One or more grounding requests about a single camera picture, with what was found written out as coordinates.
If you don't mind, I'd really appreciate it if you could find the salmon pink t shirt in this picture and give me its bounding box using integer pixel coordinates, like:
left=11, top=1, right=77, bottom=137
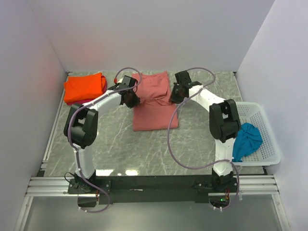
left=132, top=71, right=179, bottom=131

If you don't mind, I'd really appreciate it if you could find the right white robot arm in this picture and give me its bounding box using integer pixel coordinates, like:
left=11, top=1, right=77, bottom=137
left=167, top=68, right=241, bottom=192

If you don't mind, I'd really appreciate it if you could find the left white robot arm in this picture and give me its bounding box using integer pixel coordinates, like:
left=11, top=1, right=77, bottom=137
left=64, top=75, right=140, bottom=193

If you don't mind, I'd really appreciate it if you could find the folded magenta t shirt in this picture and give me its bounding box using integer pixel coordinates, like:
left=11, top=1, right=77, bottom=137
left=66, top=75, right=108, bottom=106

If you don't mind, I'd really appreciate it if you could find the folded orange t shirt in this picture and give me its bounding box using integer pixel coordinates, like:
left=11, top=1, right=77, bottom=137
left=63, top=73, right=105, bottom=103

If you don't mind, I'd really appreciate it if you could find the blue t shirt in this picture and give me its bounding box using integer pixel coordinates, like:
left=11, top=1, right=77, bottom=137
left=232, top=123, right=263, bottom=162

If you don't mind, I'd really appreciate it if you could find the black base beam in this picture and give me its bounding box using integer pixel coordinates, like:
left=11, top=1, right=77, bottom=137
left=67, top=175, right=238, bottom=205

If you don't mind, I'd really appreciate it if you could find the white plastic basket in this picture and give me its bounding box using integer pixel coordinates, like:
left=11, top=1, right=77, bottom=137
left=236, top=102, right=281, bottom=167

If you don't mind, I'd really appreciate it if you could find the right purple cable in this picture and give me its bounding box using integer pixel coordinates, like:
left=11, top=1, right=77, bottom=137
left=167, top=67, right=241, bottom=209

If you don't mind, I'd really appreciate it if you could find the aluminium rail frame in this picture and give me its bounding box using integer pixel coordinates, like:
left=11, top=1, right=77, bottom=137
left=16, top=106, right=291, bottom=231

